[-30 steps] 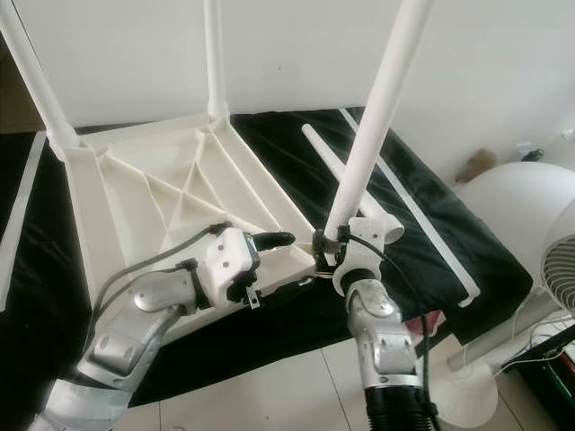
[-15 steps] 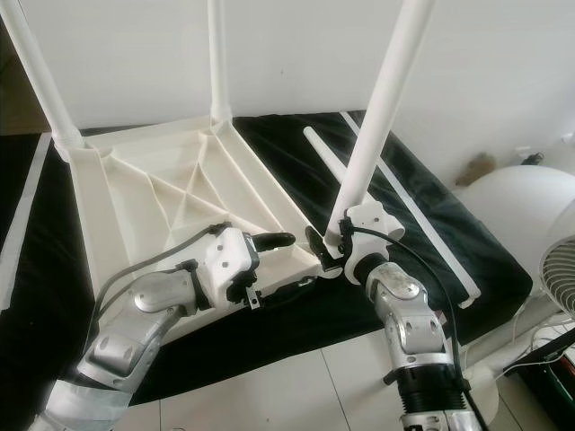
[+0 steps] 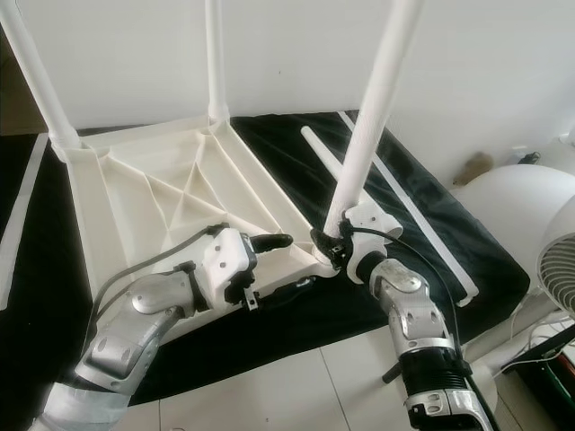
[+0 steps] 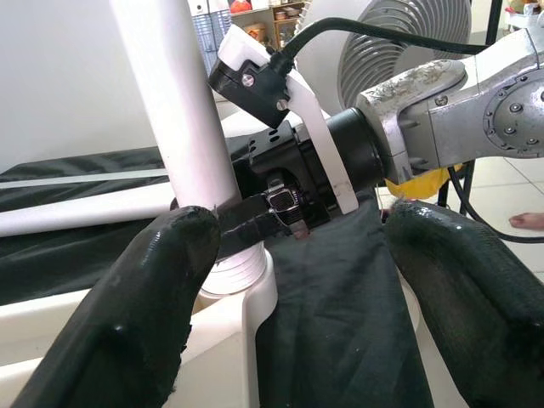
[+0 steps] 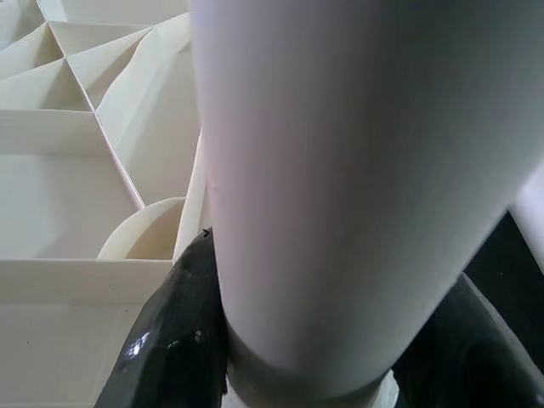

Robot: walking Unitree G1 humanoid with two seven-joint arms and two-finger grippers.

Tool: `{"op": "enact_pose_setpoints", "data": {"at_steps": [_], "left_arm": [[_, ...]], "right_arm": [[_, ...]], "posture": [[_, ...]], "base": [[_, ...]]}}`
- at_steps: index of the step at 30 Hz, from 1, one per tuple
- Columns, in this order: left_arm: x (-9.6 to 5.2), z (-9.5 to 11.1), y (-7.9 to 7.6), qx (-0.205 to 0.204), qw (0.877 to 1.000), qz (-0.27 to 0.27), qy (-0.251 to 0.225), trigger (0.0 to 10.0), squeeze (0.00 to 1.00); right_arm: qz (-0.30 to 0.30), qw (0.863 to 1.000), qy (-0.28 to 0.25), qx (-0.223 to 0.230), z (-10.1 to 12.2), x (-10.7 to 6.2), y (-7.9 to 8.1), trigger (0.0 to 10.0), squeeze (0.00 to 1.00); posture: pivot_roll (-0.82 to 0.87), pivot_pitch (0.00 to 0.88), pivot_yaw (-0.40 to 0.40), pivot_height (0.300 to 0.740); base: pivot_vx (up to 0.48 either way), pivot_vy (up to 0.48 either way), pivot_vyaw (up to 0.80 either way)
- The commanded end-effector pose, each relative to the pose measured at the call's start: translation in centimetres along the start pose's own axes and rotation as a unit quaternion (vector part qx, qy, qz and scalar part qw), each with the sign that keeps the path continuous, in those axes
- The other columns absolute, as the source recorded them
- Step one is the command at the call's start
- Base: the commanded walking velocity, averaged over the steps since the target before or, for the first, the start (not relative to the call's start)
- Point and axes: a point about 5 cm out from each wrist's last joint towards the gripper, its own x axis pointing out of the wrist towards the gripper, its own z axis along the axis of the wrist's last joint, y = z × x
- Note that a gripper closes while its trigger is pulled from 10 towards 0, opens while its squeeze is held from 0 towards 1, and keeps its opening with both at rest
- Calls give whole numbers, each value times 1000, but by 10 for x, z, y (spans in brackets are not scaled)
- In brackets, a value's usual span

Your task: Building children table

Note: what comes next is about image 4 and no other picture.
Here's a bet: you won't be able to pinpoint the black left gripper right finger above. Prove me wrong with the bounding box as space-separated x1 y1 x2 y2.
384 201 544 408

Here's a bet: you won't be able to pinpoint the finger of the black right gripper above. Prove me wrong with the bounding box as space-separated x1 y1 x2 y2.
214 193 298 260

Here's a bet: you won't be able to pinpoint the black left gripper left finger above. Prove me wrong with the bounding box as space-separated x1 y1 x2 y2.
12 206 222 408

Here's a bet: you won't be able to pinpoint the white plastic table leg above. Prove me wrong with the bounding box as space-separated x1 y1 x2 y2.
109 0 267 297
0 186 179 239

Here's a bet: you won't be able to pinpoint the person bare foot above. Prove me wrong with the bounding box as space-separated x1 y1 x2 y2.
509 211 544 231

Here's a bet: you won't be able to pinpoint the white standing fan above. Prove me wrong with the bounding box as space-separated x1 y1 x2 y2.
297 0 473 116

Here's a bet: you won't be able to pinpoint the yellow cloth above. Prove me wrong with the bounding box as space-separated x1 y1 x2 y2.
384 165 462 201

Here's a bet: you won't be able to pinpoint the wooden shelf with items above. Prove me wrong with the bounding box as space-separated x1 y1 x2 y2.
229 0 315 50

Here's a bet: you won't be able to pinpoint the blue white plastic drawers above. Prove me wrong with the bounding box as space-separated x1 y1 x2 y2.
189 0 233 73

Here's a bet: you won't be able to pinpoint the black metal pole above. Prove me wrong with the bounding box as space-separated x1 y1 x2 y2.
487 0 511 46

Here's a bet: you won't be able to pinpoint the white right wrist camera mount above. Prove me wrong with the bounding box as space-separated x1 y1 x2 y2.
207 23 360 216

